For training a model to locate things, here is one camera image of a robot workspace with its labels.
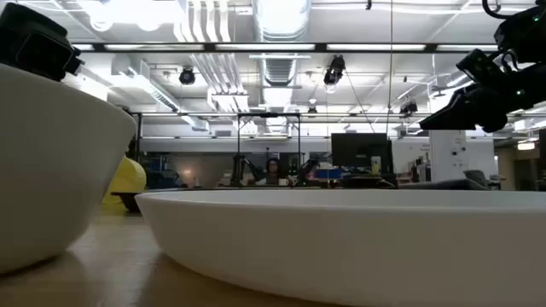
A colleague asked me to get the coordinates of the black computer monitor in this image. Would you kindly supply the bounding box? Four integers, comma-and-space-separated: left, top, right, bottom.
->
331, 132, 394, 176

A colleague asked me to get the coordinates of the yellow mug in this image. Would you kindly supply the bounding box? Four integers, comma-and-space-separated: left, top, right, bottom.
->
101, 155, 148, 206

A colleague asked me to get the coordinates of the black overhead beam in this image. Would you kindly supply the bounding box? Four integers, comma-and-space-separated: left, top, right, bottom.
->
70, 41, 501, 54

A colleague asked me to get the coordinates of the person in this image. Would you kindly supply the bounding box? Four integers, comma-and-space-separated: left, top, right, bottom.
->
263, 157, 296, 188

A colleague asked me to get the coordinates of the blue box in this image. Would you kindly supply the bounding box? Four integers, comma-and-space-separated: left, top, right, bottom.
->
315, 168, 343, 181

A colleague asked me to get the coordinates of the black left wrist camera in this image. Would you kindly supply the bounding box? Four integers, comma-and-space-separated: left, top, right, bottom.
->
0, 27, 85, 83

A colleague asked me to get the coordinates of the black background rig frame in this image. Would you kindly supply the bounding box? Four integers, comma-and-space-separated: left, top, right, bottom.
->
235, 112, 302, 188

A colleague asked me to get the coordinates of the white round plate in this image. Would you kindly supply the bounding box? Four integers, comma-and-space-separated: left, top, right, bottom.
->
134, 188, 546, 307

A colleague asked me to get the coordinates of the black ceiling camera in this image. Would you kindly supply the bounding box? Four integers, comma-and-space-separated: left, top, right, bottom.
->
322, 55, 347, 87
178, 67, 197, 86
399, 101, 420, 118

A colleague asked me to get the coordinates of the thin hanging cable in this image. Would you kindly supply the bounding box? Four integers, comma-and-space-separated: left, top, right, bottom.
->
385, 0, 394, 136

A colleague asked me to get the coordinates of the dark office chair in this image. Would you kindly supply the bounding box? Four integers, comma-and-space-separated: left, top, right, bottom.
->
463, 169, 491, 189

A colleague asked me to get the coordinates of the grey cloth napkin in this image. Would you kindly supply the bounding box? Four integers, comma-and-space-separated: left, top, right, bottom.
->
398, 178, 488, 191

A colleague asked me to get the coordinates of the silver ventilation duct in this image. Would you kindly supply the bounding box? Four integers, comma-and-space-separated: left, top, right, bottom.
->
251, 0, 312, 89

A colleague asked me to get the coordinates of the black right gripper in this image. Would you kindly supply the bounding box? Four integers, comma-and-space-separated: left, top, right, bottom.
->
419, 63, 546, 134

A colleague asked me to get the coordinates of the off-white ceramic bowl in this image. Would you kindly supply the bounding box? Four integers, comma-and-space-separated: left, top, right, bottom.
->
0, 62, 138, 275

